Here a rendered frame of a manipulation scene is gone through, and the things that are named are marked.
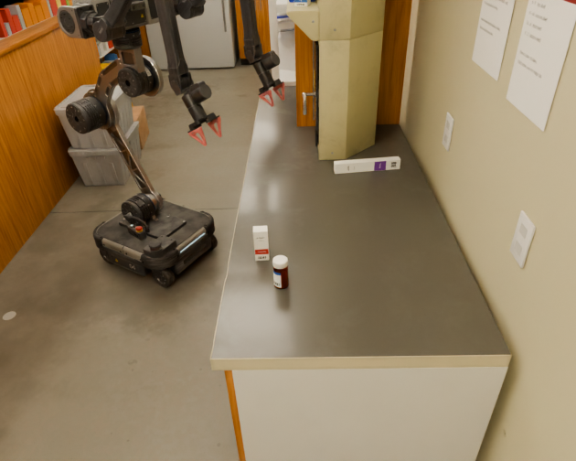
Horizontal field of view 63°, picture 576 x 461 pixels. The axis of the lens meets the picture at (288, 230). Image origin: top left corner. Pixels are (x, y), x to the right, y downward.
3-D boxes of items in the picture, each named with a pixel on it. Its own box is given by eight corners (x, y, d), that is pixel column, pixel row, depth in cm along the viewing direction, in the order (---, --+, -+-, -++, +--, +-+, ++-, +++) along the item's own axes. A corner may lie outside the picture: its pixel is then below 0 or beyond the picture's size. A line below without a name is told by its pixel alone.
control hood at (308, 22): (315, 23, 194) (315, -5, 189) (319, 40, 168) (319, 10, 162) (288, 24, 195) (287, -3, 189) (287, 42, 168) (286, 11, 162)
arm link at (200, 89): (184, 76, 186) (169, 82, 180) (201, 65, 179) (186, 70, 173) (198, 104, 189) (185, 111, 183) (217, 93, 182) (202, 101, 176)
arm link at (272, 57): (254, 48, 221) (244, 52, 215) (272, 37, 213) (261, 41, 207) (266, 71, 224) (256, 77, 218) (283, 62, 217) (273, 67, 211)
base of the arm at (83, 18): (98, 35, 199) (90, 4, 192) (111, 36, 195) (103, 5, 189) (81, 38, 193) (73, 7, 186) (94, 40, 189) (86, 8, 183)
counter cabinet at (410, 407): (368, 216, 330) (378, 90, 279) (447, 540, 161) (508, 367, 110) (273, 219, 332) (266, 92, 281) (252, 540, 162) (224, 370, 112)
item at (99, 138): (140, 120, 408) (132, 82, 389) (119, 149, 358) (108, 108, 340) (92, 122, 409) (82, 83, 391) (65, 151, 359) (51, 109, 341)
